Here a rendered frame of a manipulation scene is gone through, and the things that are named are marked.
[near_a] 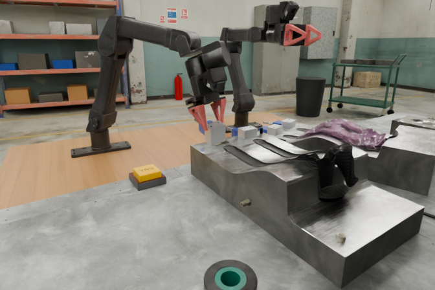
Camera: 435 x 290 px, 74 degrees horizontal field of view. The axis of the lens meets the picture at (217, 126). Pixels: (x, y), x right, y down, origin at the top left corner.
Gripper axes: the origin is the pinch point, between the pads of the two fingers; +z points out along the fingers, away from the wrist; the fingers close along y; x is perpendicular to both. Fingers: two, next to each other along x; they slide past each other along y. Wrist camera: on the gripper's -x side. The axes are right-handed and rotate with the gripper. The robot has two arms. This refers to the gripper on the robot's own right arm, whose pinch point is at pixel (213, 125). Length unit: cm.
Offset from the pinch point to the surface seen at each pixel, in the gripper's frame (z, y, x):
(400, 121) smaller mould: 20, 78, -7
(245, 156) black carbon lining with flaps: 10.2, 1.8, -8.9
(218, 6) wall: -229, 331, 435
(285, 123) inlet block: 7.8, 36.7, 11.1
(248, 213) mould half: 20.2, -8.1, -19.0
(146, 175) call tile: 7.6, -21.4, 4.1
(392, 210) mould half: 24.9, 11.6, -38.7
